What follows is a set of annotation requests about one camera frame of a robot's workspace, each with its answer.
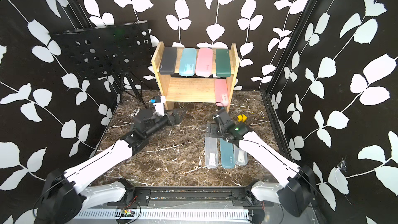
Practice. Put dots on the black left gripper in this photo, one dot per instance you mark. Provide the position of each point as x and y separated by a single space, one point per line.
176 120

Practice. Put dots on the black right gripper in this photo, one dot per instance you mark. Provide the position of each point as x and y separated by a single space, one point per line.
214 127

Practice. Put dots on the teal pencil case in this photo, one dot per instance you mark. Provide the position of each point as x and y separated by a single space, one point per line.
227 154

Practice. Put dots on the pink pencil case shelf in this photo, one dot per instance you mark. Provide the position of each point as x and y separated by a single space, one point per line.
203 66
221 92

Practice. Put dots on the clear frosted pencil case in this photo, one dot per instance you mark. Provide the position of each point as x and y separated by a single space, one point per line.
240 156

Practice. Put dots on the black pencil case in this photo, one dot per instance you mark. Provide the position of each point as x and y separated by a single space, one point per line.
168 61

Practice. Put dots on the light blue pencil case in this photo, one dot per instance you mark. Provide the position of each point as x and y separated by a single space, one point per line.
188 62

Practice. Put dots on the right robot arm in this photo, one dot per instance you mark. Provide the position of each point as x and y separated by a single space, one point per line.
295 187

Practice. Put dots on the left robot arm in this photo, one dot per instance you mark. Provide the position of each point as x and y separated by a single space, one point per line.
66 193

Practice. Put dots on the wooden two-tier shelf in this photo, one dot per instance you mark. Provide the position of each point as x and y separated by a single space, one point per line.
190 89

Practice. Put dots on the pink pencil case top shelf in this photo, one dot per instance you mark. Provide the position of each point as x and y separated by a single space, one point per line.
203 66

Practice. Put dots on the dark green pencil case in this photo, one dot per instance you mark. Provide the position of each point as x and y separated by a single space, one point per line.
223 65

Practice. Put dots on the yellow small block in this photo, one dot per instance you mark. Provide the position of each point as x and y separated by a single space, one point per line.
242 118

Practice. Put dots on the black music stand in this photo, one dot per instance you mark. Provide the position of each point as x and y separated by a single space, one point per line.
123 51

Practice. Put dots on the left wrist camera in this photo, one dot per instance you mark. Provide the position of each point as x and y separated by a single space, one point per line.
158 103

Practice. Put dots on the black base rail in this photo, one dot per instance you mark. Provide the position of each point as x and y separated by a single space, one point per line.
117 204

